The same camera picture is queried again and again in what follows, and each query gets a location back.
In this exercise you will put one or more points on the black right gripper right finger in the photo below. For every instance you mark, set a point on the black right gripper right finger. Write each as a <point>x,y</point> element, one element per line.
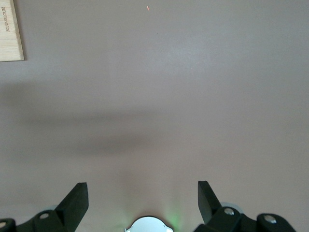
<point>210,207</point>

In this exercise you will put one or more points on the bamboo cutting board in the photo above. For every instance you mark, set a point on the bamboo cutting board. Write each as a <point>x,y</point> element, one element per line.
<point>9,36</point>

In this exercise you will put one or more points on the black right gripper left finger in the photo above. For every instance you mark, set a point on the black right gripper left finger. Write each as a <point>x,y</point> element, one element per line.
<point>72,205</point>

